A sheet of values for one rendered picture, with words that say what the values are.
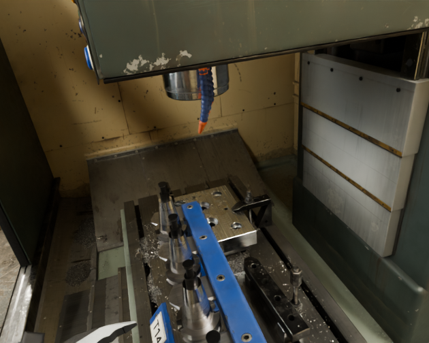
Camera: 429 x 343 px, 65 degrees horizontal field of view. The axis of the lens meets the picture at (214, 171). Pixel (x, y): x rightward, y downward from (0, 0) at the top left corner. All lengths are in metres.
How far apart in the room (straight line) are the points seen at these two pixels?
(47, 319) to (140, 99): 1.11
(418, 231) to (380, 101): 0.35
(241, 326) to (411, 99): 0.61
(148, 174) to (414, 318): 1.33
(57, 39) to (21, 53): 0.17
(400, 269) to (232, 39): 0.84
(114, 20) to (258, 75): 1.59
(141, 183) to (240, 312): 1.38
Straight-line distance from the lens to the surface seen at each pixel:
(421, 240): 1.03
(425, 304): 1.14
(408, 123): 0.88
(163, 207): 0.64
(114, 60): 0.48
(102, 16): 0.47
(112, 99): 1.86
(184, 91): 0.77
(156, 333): 0.89
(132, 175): 1.86
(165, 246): 0.65
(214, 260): 0.59
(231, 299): 0.53
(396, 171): 0.95
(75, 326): 1.28
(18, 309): 1.31
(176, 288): 0.57
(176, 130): 1.95
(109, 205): 1.78
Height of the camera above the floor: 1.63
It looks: 29 degrees down
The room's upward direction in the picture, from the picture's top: 6 degrees counter-clockwise
